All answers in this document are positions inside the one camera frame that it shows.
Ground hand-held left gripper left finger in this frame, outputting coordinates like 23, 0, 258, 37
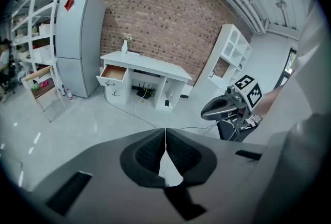
31, 128, 191, 224

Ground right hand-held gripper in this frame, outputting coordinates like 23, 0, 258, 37
201, 74, 263, 131

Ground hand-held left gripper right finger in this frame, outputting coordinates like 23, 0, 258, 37
165, 128, 269, 224

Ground white desk drawer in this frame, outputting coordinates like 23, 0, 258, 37
104, 82, 127, 105
96, 64, 129, 87

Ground person's right forearm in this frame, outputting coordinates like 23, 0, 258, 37
254, 85, 285, 116

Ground closed white desk drawer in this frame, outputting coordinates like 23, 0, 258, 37
104, 82, 127, 105

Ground white bookcase cabinet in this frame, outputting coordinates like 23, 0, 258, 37
192, 23, 253, 105

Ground black router with antennas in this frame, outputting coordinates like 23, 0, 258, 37
136, 82, 156, 100

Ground white desk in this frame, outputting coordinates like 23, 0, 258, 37
96, 50, 193, 112

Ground dark framed window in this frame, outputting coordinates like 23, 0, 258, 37
283, 48, 298, 77

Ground person's light shirt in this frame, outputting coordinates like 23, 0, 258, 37
268, 3, 329, 146

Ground wooden chair with dark seat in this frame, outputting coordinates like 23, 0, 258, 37
21, 64, 67, 123

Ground grey refrigerator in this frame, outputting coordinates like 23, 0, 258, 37
55, 0, 107, 99

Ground black office chair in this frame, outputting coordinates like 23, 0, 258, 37
5, 54, 23, 95

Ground white storage box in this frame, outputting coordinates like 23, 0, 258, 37
38, 23, 53, 36
33, 46, 53, 63

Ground white metal shelving rack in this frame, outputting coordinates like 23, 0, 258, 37
10, 0, 93, 96

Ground black cable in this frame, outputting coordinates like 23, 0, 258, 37
103, 87, 157, 129

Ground white cable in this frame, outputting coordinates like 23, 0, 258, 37
134, 93, 171, 131

